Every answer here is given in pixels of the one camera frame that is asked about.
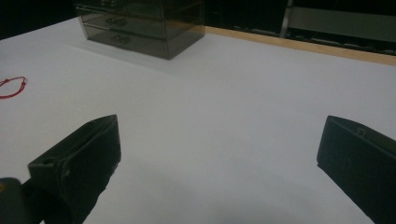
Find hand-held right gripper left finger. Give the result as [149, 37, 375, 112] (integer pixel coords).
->
[27, 114, 122, 224]

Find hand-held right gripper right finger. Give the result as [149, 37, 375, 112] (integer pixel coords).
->
[316, 115, 396, 224]

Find smoky transparent drawer box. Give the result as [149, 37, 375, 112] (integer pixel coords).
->
[74, 0, 206, 61]

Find white table board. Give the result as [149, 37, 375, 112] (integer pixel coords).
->
[0, 17, 396, 224]

